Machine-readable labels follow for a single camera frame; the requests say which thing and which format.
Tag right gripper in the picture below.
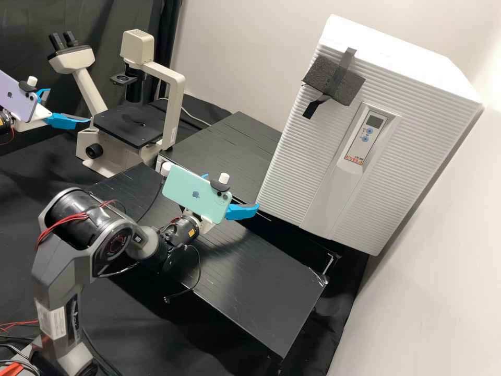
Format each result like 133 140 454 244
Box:
182 173 260 236

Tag black platform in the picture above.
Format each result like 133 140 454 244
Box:
156 124 279 198
206 111 283 157
234 207 342 283
89 163 329 359

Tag wrist camera phone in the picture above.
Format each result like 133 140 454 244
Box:
0 69 42 123
161 162 234 228

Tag black cable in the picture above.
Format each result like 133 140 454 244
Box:
164 243 204 304

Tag white cable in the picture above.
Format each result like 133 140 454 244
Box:
181 106 212 128

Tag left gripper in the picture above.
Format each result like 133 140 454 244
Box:
15 88 94 132

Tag cream microscope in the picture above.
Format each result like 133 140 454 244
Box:
47 29 187 179

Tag red wire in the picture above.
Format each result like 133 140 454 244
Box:
0 319 40 332

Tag incubator door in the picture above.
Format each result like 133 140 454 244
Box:
257 33 486 258

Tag left wrist camera phone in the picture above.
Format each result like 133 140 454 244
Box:
0 69 42 123

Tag white incubator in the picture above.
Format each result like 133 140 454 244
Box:
320 14 486 114

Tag right wrist camera phone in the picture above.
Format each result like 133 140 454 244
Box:
161 162 234 228

